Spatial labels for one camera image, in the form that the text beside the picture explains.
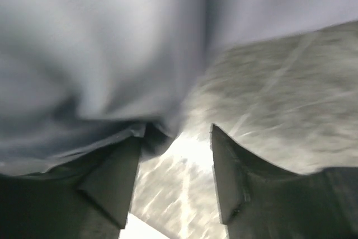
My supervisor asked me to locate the grey satin pillowcase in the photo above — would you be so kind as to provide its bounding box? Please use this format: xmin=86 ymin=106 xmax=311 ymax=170
xmin=1 ymin=0 xmax=357 ymax=176

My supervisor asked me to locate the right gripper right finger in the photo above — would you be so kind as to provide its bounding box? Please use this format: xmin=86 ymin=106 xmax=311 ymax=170
xmin=210 ymin=125 xmax=357 ymax=239

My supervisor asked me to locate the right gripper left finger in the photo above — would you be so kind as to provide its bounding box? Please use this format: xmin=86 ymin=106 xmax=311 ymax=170
xmin=1 ymin=137 xmax=142 ymax=238

